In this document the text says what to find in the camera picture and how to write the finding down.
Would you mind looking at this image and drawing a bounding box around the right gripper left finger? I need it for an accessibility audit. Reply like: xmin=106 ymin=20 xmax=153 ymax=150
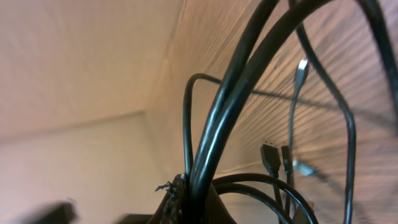
xmin=147 ymin=174 xmax=187 ymax=224

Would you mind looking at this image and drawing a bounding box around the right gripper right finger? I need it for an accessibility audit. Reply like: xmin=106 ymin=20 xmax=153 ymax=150
xmin=201 ymin=184 xmax=236 ymax=224

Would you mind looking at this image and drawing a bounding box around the black usb cable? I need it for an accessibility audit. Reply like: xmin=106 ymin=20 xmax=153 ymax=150
xmin=182 ymin=0 xmax=398 ymax=224

